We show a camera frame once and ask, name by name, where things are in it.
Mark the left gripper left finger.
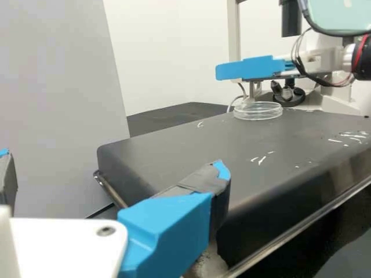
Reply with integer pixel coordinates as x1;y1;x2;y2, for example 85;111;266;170
0;148;19;205

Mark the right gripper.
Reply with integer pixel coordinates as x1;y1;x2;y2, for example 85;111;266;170
214;47;355;82

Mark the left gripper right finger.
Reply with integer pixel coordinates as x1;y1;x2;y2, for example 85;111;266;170
117;159;232;278

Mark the petri dish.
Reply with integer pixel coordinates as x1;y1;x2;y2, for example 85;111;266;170
232;101;283;121

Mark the cream microscope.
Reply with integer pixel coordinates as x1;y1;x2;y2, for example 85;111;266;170
225;0;371;117

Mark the black platform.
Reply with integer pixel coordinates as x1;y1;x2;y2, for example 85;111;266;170
126;101;233;138

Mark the black tray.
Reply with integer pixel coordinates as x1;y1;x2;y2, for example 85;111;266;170
92;107;371;275

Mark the white cable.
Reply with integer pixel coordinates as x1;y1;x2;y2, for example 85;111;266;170
227;96;248;113

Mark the right wrist camera phone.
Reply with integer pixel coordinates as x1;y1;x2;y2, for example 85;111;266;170
300;0;371;37

